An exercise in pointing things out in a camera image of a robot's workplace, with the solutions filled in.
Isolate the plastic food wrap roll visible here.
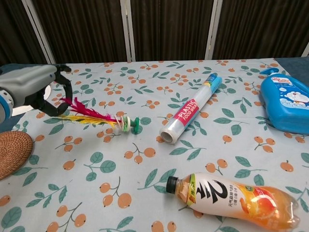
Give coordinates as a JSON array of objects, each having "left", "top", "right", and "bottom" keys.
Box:
[{"left": 159, "top": 73, "right": 223, "bottom": 144}]

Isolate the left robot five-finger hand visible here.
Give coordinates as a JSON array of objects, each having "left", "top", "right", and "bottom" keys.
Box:
[{"left": 0, "top": 63, "right": 73, "bottom": 117}]

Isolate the floral print tablecloth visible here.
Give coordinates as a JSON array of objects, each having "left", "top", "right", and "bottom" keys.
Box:
[{"left": 0, "top": 58, "right": 309, "bottom": 232}]

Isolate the dark folding screen partition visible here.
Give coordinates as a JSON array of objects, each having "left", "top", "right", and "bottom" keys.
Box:
[{"left": 0, "top": 0, "right": 309, "bottom": 66}]

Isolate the round woven rattan coaster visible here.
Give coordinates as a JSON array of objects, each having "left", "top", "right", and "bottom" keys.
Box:
[{"left": 0, "top": 131, "right": 33, "bottom": 181}]

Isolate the blue detergent pump bottle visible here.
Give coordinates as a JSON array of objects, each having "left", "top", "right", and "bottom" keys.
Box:
[{"left": 259, "top": 67, "right": 309, "bottom": 136}]

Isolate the colourful feather toy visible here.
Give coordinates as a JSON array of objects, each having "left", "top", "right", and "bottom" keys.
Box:
[{"left": 57, "top": 96, "right": 142, "bottom": 135}]

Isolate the orange drink plastic bottle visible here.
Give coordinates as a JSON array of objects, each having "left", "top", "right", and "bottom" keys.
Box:
[{"left": 166, "top": 172, "right": 301, "bottom": 231}]

